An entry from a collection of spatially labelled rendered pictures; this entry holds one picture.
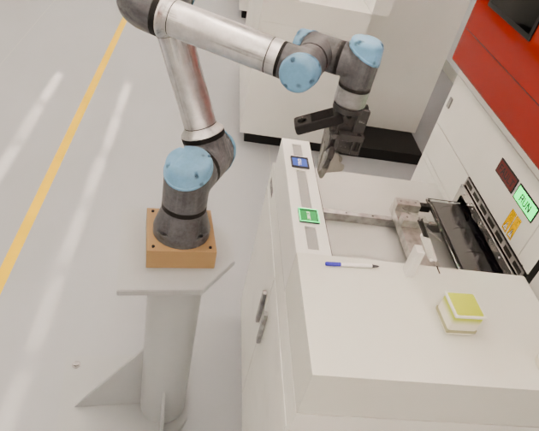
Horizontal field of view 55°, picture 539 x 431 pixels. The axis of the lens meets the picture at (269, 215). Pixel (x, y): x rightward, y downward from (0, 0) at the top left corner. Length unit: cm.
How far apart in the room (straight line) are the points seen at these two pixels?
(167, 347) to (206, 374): 54
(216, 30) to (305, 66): 20
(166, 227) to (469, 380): 79
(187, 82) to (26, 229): 162
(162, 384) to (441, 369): 98
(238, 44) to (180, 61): 26
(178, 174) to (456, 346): 74
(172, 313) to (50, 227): 134
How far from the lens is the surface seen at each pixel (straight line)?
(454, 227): 172
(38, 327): 234
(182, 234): 134
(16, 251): 265
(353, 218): 168
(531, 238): 154
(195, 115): 135
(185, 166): 126
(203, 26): 112
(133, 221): 153
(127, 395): 204
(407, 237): 162
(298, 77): 105
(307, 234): 137
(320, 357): 110
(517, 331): 138
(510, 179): 165
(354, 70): 117
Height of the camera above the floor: 182
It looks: 38 degrees down
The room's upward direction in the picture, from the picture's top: 14 degrees clockwise
